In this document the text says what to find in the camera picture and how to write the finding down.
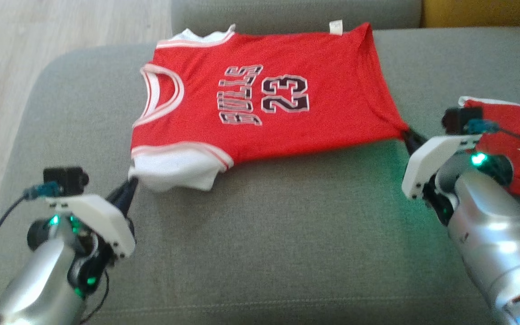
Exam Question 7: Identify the black right cable teal plug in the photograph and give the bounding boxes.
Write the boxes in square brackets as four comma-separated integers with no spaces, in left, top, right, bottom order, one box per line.
[464,119,520,150]

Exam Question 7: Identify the red Bulls 23 jersey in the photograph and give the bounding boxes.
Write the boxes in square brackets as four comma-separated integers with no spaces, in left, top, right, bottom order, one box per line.
[128,20,412,193]

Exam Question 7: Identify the yellow pillow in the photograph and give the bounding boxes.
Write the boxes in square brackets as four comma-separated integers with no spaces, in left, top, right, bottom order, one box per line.
[420,0,520,28]

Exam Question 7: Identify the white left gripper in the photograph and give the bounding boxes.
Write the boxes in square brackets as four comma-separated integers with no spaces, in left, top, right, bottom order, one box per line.
[46,178,139,260]

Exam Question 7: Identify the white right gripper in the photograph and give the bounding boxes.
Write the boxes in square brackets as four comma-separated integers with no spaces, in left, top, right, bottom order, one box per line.
[401,129,482,200]

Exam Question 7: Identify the black left cable teal plug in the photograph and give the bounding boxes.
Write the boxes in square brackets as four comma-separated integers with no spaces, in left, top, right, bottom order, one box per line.
[0,182,62,294]

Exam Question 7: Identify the black cable teal plug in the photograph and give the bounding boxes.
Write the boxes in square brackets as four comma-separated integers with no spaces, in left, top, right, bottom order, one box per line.
[0,182,62,294]
[464,119,520,150]

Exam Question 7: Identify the grey sofa seat cushion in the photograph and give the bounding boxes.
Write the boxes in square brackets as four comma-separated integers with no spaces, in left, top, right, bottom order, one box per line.
[0,25,520,325]

